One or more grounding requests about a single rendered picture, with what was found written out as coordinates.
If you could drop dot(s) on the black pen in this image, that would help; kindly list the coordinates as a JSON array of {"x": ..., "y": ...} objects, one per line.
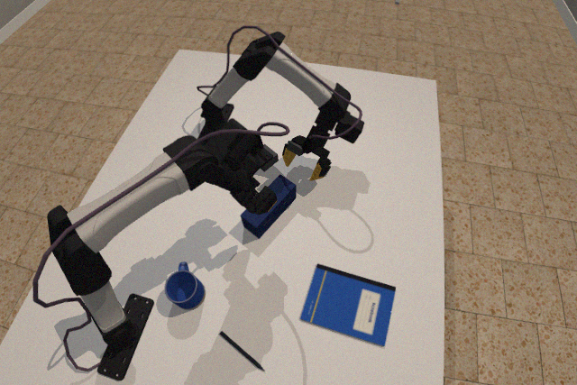
[{"x": 243, "y": 352}]

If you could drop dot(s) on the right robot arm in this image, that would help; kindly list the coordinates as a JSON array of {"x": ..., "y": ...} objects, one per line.
[{"x": 98, "y": 222}]

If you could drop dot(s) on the dark blue mug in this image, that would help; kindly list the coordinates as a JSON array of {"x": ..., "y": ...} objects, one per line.
[{"x": 181, "y": 285}]

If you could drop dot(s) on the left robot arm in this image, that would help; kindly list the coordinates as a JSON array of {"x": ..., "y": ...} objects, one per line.
[{"x": 263, "y": 53}]

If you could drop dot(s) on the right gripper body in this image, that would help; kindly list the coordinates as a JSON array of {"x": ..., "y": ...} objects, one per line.
[{"x": 243, "y": 191}]

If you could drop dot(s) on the blue notebook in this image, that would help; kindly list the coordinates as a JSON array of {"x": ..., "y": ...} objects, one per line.
[{"x": 349, "y": 304}]

